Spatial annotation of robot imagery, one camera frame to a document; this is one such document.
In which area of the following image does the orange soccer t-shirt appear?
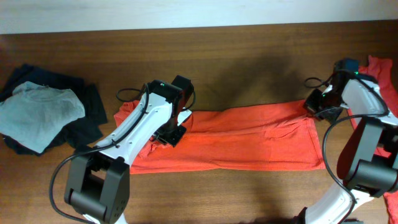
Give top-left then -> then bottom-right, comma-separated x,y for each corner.
130,100 -> 325,174

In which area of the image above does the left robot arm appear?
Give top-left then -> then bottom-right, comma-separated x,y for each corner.
64,75 -> 194,223

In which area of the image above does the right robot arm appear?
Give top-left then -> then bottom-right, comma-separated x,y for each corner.
292,58 -> 397,223

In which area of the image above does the red ribbed garment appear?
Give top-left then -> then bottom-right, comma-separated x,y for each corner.
359,55 -> 397,224

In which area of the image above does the dark navy folded garment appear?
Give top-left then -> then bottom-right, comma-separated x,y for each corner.
1,64 -> 108,152

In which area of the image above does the grey folded t-shirt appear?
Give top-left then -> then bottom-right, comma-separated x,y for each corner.
1,82 -> 85,153

